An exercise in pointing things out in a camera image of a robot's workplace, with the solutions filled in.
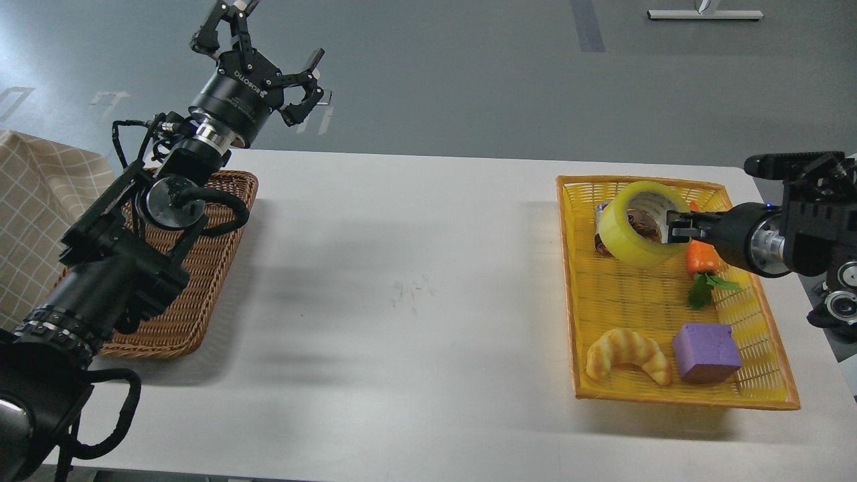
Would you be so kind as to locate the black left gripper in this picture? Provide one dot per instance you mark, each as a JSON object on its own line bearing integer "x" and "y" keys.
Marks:
{"x": 238, "y": 97}

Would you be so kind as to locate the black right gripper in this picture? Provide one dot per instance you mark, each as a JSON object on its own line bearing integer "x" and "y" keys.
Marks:
{"x": 747, "y": 236}

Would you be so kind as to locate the yellow tape roll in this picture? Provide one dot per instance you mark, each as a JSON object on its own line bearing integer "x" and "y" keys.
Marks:
{"x": 614, "y": 236}

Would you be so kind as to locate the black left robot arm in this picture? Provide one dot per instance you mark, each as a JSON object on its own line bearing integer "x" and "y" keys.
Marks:
{"x": 51, "y": 399}

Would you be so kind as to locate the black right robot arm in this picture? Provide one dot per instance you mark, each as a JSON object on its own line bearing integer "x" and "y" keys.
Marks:
{"x": 812, "y": 232}

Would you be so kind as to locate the orange toy carrot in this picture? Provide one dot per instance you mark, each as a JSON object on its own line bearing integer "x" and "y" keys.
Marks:
{"x": 702, "y": 265}

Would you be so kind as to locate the brown toy animal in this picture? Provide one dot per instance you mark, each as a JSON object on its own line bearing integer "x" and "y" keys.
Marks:
{"x": 644, "y": 225}

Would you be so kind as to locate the yellow plastic basket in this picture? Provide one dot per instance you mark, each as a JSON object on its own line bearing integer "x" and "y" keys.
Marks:
{"x": 603, "y": 293}

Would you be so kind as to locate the purple foam block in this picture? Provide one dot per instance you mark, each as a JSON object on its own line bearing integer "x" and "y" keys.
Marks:
{"x": 706, "y": 353}

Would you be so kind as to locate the toy croissant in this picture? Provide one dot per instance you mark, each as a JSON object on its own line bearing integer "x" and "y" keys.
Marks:
{"x": 625, "y": 346}

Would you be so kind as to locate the white floor stand base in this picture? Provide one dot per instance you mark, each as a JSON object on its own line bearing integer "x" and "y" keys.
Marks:
{"x": 704, "y": 11}

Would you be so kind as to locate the beige checkered cloth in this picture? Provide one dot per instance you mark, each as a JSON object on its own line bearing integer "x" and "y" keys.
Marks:
{"x": 45, "y": 187}

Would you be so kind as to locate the brown wicker basket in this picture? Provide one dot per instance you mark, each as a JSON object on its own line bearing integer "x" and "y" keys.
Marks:
{"x": 194, "y": 274}

